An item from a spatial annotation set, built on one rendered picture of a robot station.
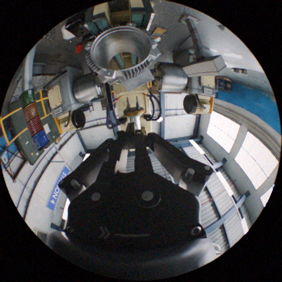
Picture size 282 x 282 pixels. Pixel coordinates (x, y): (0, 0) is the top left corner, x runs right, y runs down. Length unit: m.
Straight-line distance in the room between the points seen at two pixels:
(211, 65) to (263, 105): 5.33
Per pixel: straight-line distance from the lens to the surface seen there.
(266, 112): 5.54
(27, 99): 0.33
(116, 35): 0.34
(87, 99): 0.68
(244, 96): 5.85
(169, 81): 0.62
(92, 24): 0.30
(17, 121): 3.23
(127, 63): 0.83
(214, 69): 0.30
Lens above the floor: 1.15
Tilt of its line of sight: 32 degrees up
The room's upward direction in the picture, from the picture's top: 173 degrees clockwise
